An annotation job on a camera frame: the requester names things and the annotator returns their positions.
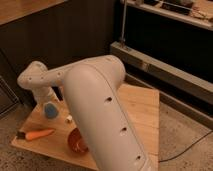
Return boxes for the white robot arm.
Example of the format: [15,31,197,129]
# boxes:
[17,55,156,171]

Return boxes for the wooden board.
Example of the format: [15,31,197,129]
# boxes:
[11,79,159,171]

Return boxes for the metal shelf rack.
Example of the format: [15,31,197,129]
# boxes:
[110,1,213,129]

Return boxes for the black floor cable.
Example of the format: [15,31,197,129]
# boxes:
[157,129,213,164]

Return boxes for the small white eraser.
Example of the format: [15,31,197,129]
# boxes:
[66,115,73,123]

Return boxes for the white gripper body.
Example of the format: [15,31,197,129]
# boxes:
[32,87,54,104]

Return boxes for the orange toy carrot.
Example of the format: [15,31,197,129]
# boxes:
[16,129,54,141]

